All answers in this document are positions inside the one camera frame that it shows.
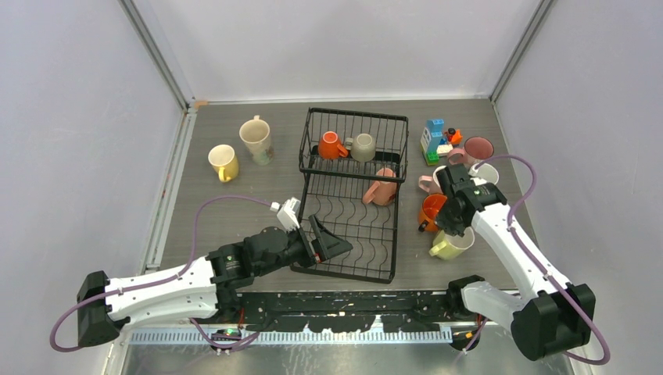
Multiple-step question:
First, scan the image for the blue mug front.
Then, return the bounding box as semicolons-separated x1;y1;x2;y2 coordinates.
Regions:
468;162;500;184

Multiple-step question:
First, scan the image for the cream floral tall mug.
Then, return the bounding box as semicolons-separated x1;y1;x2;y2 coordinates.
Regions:
238;115;274;166

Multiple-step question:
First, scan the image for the grey mug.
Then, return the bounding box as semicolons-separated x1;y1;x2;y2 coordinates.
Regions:
344;133;376;163

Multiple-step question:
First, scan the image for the pink faceted mug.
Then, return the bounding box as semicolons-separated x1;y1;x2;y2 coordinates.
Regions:
418;166;446;195

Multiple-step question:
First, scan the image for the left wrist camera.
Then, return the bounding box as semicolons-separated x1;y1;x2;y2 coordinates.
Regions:
270;197;301;232

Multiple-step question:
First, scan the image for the pink round mug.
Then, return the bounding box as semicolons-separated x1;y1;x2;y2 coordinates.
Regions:
447;137;494;166

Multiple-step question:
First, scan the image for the light green mug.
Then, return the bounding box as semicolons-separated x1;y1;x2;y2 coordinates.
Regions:
428;227;475;260

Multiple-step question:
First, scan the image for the toy figure orange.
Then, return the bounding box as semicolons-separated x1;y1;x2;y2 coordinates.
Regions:
446;127;463;147

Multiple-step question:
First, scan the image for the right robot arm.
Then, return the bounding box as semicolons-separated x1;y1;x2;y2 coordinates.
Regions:
434;165;596;361

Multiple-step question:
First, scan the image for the orange mug front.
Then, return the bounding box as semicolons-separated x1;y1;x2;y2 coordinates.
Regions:
418;194;447;232

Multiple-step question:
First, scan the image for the salmon pink mug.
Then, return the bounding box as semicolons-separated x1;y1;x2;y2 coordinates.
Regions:
362;180;397;206

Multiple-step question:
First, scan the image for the yellow mug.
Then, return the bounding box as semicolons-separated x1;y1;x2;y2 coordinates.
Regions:
208;145;239;183

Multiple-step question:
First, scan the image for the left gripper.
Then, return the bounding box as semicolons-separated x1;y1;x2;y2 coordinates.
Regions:
255;215;352;277

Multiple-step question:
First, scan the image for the orange mug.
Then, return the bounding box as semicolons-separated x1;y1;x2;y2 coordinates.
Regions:
318;131;349;160
418;194;447;232

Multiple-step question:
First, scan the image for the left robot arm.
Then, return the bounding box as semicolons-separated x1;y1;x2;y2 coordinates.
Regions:
77;215;353;348

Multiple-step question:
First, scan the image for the black wire dish rack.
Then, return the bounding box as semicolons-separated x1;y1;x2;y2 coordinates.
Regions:
292;107;409;284

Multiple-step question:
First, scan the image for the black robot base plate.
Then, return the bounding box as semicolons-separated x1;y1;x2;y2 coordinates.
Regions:
188;289;498;335

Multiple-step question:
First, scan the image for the toy block building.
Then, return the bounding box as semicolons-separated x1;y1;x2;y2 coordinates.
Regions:
420;119;457;166

